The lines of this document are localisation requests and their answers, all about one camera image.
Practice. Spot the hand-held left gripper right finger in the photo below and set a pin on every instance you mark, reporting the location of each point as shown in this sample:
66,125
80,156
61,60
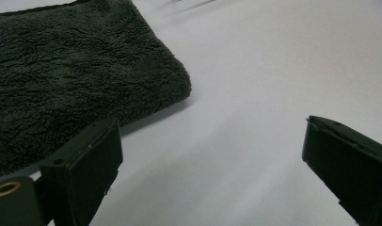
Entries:
349,163

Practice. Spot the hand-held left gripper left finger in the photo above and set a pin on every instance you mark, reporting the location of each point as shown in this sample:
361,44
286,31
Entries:
82,166

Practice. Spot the dark grey fleece towel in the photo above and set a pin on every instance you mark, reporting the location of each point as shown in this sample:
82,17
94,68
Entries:
70,69

